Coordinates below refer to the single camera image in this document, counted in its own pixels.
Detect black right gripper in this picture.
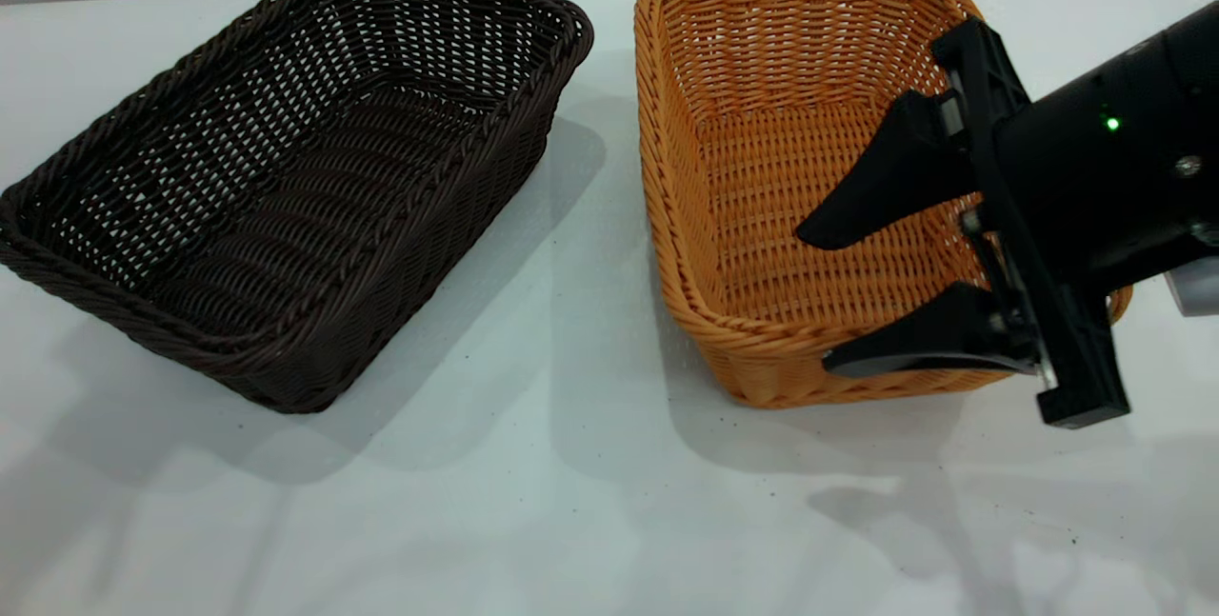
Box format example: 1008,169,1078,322
795,17,1174,429

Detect black woven basket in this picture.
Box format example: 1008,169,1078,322
0,0,596,415

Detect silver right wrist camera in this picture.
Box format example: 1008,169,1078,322
1164,254,1219,318

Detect orange woven basket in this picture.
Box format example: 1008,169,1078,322
633,0,1134,410

